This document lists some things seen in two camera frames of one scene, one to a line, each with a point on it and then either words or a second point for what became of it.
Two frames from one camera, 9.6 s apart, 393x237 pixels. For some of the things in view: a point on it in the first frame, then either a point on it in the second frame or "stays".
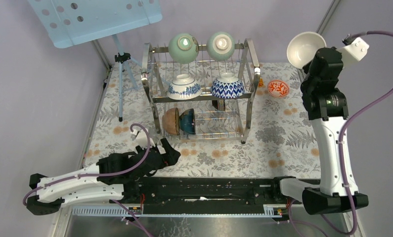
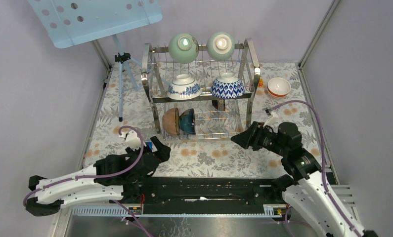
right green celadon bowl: (220, 46) stays
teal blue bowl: (187, 121) stays
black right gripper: (306, 67) → (252, 134)
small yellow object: (261, 83) stays
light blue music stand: (67, 22) stays
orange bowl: (302, 47) → (278, 87)
